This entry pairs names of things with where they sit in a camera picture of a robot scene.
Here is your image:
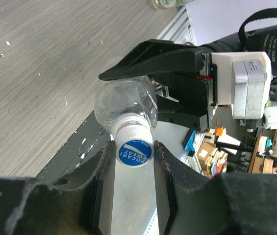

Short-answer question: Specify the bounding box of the clear plastic bottle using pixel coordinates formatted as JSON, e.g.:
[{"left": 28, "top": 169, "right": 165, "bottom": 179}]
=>
[{"left": 94, "top": 76, "right": 158, "bottom": 136}]

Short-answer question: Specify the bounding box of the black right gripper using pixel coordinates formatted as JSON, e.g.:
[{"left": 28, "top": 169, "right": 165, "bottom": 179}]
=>
[{"left": 99, "top": 39, "right": 217, "bottom": 132}]

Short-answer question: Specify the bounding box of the green glass bottle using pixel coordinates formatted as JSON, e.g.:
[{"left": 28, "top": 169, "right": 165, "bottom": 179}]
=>
[{"left": 150, "top": 0, "right": 187, "bottom": 9}]

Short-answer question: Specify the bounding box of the white bottle cap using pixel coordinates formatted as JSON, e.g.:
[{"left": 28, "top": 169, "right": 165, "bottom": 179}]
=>
[{"left": 114, "top": 123, "right": 154, "bottom": 168}]

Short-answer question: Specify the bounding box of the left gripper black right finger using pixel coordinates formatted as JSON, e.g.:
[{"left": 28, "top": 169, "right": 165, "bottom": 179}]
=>
[{"left": 153, "top": 142, "right": 277, "bottom": 235}]

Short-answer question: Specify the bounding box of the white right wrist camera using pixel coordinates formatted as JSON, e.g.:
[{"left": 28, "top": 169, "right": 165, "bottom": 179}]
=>
[{"left": 210, "top": 52, "right": 277, "bottom": 130}]

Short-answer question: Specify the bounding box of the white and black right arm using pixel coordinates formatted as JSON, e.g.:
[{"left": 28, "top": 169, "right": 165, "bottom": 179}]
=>
[{"left": 99, "top": 8, "right": 277, "bottom": 132}]

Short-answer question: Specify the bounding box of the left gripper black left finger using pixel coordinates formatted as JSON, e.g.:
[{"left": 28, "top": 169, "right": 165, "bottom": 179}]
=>
[{"left": 0, "top": 141, "right": 115, "bottom": 235}]

